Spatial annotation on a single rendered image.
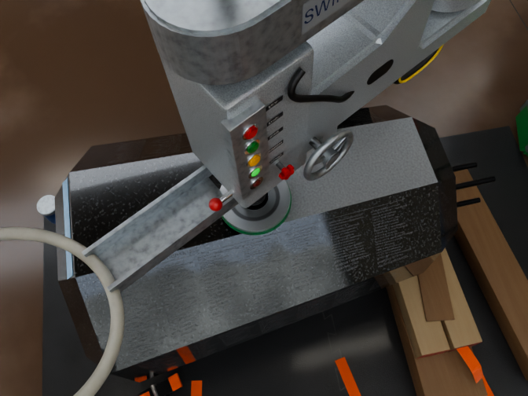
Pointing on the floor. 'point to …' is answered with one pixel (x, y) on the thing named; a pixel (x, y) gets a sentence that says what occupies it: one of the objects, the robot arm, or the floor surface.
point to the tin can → (47, 207)
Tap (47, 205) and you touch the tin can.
